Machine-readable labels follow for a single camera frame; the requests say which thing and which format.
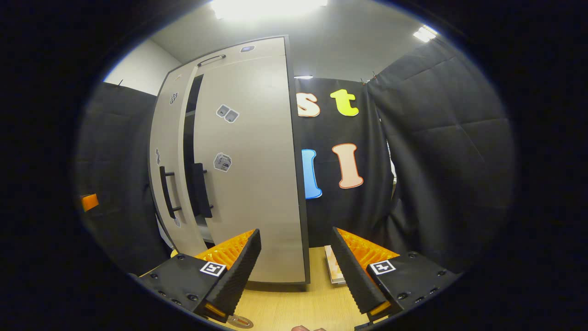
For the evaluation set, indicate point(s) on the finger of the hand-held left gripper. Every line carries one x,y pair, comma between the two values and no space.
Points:
90,202

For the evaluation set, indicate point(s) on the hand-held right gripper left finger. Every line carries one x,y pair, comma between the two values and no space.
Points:
239,271

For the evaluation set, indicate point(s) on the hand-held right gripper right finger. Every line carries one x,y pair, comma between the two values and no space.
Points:
351,271

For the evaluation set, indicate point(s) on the white and grey cabinet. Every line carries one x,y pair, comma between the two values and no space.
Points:
301,184

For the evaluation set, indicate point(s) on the white cabinet drawer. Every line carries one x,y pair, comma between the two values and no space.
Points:
271,48

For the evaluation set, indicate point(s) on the black backdrop cloth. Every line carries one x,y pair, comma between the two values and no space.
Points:
436,161

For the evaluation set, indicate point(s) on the distant ceiling light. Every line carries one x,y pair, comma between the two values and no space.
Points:
303,77

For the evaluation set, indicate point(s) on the small ceiling light panel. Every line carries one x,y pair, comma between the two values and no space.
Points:
424,34

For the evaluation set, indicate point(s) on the large ceiling light panel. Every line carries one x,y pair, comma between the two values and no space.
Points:
266,8

